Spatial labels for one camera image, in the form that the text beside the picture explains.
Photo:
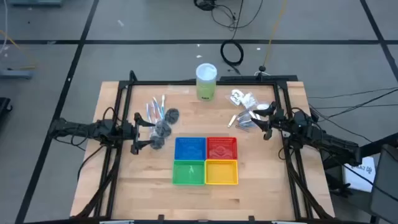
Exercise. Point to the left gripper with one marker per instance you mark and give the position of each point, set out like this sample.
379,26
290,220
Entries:
136,133

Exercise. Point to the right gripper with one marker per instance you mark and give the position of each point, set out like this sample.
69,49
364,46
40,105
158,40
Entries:
278,121

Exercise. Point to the white cotton pads bag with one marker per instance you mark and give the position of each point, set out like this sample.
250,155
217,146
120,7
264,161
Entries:
237,96
262,107
249,100

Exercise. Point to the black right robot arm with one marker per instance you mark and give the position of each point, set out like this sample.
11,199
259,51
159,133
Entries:
335,144

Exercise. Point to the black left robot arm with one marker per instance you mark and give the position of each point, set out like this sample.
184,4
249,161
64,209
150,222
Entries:
77,129

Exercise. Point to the black flat panel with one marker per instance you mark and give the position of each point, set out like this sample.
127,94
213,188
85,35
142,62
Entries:
242,78

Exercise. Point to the blue plastic basket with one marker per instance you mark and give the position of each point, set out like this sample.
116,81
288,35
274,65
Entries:
189,149

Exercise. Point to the black ball weight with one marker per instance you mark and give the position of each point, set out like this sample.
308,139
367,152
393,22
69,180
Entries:
263,68

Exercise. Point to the red plastic basket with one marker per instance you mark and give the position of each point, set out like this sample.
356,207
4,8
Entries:
222,149

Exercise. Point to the green plastic basket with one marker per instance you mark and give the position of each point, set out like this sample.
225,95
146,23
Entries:
180,174

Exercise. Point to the clear tape patch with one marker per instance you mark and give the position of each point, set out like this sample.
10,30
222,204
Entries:
178,90

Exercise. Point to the green disinfecting wipes canister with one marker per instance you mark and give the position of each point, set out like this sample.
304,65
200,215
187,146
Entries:
206,84

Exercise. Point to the yellow plastic basket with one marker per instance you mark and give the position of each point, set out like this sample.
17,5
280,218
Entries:
221,172

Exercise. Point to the black caster base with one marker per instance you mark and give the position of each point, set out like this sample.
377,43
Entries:
337,186

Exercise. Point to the white printed box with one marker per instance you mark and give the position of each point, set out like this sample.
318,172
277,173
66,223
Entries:
360,179

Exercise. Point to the black diagonal beam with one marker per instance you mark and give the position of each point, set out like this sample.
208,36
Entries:
381,143

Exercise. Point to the dark grey chair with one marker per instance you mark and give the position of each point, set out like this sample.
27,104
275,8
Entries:
385,186

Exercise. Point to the grey-blue floor base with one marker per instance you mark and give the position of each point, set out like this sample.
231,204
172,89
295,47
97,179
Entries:
34,2
15,74

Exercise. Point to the black floor object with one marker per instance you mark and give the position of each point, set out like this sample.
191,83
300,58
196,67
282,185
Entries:
3,107

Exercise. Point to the black aluminium rig frame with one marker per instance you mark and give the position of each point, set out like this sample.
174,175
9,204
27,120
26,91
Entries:
155,82

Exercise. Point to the black frame corner hook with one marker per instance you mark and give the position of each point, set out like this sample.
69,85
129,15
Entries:
133,77

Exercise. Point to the black frame bracket clamp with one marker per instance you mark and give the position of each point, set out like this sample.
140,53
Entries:
160,217
251,218

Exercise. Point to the silver table bracket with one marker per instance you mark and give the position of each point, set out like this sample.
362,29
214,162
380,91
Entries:
116,222
289,222

